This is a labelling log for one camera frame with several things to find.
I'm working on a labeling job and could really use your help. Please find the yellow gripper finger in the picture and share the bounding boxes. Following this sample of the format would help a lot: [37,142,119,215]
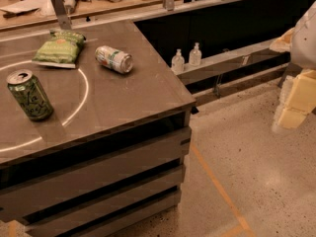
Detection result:
[276,109,307,129]
[285,70,316,114]

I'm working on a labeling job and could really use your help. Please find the white green 7up can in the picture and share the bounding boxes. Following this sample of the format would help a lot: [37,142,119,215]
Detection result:
[95,45,133,74]

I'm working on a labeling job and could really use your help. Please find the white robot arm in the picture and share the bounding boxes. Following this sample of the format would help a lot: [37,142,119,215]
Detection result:
[270,2,316,132]

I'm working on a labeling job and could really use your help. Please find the green arizona tea can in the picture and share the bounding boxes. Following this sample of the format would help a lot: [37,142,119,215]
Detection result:
[7,69,53,121]

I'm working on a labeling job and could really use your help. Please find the right clear sanitizer bottle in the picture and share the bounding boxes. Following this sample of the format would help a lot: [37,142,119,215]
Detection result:
[189,42,201,66]

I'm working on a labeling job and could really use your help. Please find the clear sanitizer bottle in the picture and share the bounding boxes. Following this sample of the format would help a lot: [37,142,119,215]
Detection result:
[171,49,185,73]
[189,42,201,66]

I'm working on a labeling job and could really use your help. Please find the left clear sanitizer bottle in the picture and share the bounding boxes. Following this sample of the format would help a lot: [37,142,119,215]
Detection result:
[171,49,185,73]

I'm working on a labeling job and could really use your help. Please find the green chip bag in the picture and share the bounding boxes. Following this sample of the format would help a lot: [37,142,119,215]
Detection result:
[32,31,86,69]

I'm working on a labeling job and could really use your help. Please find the white paper sheets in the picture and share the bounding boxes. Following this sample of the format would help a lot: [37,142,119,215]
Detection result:
[0,0,48,17]

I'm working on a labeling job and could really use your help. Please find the wooden background workbench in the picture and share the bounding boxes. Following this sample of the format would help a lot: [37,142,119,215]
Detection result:
[0,0,193,32]

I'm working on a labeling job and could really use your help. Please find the left metal bracket post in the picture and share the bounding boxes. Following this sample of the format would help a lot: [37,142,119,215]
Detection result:
[50,0,71,30]

